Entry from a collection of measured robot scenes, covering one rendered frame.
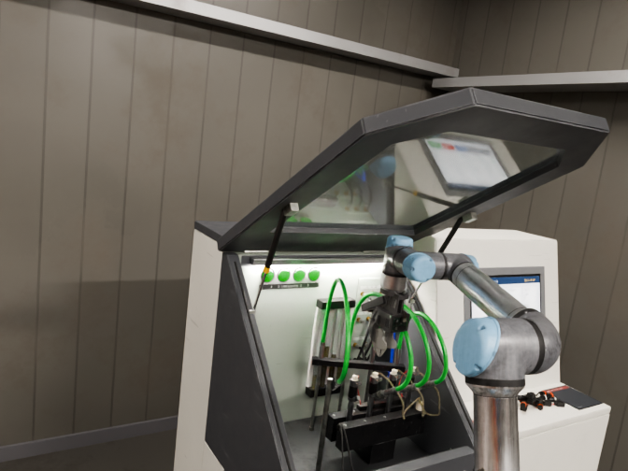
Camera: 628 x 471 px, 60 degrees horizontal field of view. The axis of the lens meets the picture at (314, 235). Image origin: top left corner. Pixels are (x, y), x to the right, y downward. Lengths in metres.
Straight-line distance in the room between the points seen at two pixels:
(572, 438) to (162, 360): 2.22
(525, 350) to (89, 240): 2.40
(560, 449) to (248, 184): 2.14
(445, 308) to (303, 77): 1.95
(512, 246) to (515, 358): 1.15
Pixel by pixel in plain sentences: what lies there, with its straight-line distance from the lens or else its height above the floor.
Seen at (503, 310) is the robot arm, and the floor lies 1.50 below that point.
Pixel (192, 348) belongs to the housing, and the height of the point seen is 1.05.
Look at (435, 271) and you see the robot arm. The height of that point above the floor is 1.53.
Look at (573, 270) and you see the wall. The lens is 3.51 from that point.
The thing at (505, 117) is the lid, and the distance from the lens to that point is 1.17.
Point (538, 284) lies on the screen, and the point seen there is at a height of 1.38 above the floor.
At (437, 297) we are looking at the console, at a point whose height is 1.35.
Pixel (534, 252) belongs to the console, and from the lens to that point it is 2.36.
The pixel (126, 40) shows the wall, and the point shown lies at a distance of 3.06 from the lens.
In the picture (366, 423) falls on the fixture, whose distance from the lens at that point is 1.81.
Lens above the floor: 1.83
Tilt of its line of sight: 10 degrees down
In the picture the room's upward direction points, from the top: 7 degrees clockwise
